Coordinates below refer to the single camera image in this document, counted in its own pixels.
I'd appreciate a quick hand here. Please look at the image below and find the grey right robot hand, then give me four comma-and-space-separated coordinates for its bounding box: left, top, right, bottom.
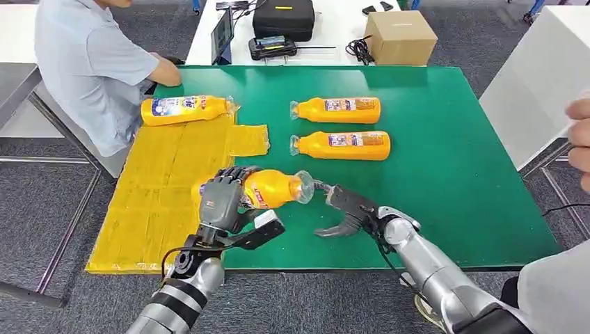
313, 180, 383, 239

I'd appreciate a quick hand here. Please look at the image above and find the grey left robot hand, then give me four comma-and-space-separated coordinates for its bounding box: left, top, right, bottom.
199, 166, 264, 234

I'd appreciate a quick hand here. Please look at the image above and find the orange drink bottle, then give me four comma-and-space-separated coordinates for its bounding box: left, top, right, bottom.
289, 97, 382, 125
191, 169, 316, 211
289, 131, 392, 161
140, 95, 239, 127

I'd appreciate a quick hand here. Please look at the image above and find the yellow sheet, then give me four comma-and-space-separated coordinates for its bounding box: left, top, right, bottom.
86, 113, 271, 276

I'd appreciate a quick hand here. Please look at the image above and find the green table mat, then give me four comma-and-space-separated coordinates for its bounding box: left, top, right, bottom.
154, 65, 561, 271

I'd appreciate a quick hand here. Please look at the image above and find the black handheld controller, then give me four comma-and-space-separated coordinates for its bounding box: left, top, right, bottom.
248, 35, 337, 61

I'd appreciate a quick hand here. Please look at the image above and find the black tablet screen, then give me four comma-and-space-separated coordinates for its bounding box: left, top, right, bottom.
211, 6, 235, 65

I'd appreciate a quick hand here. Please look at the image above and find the cardboard box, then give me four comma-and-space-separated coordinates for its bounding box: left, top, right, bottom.
364, 10, 439, 66

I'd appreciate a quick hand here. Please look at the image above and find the white table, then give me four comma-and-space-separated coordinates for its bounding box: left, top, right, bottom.
479, 4, 590, 171
0, 4, 42, 130
185, 0, 402, 66

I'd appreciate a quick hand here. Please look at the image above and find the seated person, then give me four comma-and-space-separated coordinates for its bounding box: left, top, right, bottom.
34, 0, 183, 158

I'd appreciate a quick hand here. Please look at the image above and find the black carrying case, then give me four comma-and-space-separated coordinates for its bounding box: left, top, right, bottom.
252, 0, 316, 42

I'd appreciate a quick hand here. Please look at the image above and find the standing person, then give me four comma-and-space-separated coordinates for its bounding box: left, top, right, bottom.
500, 94, 590, 334

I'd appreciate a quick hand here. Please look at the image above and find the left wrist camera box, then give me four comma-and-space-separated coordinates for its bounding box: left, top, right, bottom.
228, 209, 287, 251

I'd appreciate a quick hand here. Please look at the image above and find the black coiled cable bundle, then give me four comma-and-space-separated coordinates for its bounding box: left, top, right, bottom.
344, 35, 375, 66

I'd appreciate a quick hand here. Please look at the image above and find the black floor cable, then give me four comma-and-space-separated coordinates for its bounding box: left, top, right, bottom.
541, 202, 590, 218

